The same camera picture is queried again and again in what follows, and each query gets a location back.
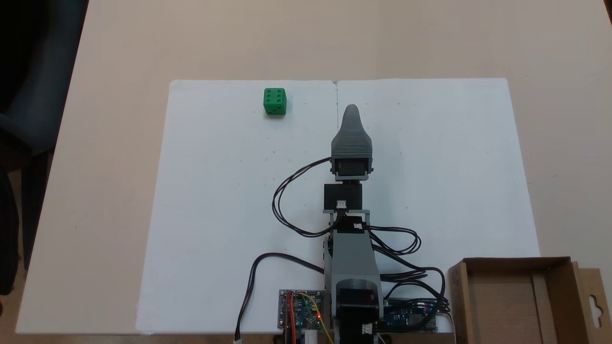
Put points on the brown cardboard box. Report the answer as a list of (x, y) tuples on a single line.
[(507, 306)]

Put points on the white paper sheet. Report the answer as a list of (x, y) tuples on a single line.
[(229, 215), (454, 181)]

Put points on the dark chair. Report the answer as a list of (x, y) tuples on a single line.
[(28, 95)]

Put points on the green dice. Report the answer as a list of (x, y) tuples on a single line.
[(274, 101)]

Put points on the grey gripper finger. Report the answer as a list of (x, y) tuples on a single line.
[(352, 141)]

